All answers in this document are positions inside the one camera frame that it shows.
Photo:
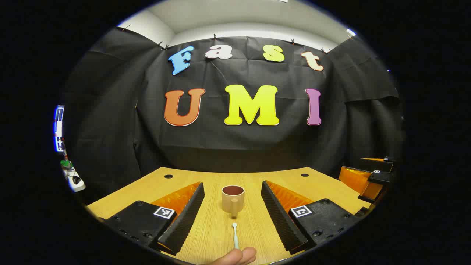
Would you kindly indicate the wooden desktop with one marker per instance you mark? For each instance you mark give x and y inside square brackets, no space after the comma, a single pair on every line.
[213,230]

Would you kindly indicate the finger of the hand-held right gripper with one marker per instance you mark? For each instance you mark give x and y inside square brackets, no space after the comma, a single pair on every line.
[355,180]
[375,163]

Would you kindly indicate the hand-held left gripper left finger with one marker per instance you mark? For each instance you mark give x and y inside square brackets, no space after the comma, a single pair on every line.
[184,221]

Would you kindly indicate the ceiling light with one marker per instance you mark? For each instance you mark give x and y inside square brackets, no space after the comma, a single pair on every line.
[351,32]

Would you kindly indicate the black backdrop cloth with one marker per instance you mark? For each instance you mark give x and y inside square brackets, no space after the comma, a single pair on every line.
[220,140]

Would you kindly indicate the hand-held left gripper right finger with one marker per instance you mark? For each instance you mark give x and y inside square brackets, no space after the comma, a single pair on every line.
[283,221]

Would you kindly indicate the bright monitor screen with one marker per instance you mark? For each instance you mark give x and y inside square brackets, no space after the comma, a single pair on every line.
[59,129]

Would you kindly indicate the beige cup with brown inside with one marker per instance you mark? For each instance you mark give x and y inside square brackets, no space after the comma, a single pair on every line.
[230,202]

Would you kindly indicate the pale green toothbrush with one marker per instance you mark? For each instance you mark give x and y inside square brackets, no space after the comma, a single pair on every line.
[236,239]

